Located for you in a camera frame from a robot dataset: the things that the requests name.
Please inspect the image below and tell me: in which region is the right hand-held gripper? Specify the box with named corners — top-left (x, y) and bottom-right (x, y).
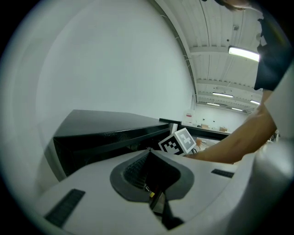
top-left (158, 128), bottom-right (197, 157)

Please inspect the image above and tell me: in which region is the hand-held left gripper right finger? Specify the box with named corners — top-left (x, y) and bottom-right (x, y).
top-left (147, 150), bottom-right (182, 192)

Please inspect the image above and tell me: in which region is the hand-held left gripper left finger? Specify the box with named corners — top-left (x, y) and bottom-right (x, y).
top-left (123, 150), bottom-right (151, 189)

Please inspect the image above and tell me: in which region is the black fridge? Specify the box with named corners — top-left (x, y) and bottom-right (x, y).
top-left (45, 109), bottom-right (232, 178)

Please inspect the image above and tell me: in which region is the person's right forearm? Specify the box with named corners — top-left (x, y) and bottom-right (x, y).
top-left (184, 103), bottom-right (278, 164)

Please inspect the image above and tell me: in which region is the large ceiling light panel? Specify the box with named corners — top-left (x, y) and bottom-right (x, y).
top-left (228, 45), bottom-right (260, 62)

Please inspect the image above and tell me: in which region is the person's black shirt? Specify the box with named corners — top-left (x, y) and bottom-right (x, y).
top-left (253, 11), bottom-right (294, 91)

